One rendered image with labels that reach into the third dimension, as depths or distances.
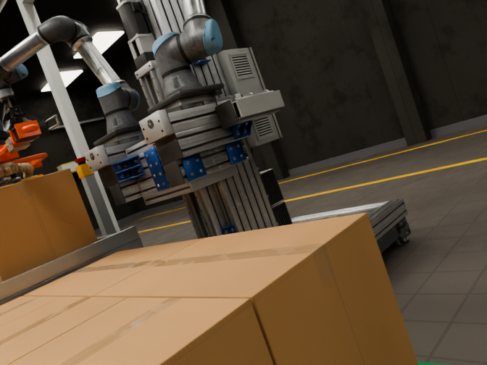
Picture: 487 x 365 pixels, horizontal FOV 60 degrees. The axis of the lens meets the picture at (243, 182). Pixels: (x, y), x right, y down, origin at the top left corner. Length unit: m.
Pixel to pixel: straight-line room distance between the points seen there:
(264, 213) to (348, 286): 1.16
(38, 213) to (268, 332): 1.38
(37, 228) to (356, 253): 1.36
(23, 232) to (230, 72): 1.11
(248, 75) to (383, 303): 1.38
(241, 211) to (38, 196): 0.85
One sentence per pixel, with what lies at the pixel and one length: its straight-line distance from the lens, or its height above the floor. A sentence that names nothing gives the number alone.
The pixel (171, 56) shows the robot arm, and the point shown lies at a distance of 1.66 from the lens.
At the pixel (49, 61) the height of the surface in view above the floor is 2.43.
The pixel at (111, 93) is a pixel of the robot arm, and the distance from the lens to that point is 2.06.
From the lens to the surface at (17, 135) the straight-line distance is 1.66.
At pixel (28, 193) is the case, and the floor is 0.89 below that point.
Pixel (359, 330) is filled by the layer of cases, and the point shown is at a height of 0.35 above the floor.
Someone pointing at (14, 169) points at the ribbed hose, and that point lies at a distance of 2.05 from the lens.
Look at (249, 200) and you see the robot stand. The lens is 1.95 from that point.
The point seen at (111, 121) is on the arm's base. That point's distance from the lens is 2.04.
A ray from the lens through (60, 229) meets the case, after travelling 1.95.
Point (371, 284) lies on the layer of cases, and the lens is 0.96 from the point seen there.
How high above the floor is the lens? 0.76
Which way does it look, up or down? 4 degrees down
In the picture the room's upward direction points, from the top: 20 degrees counter-clockwise
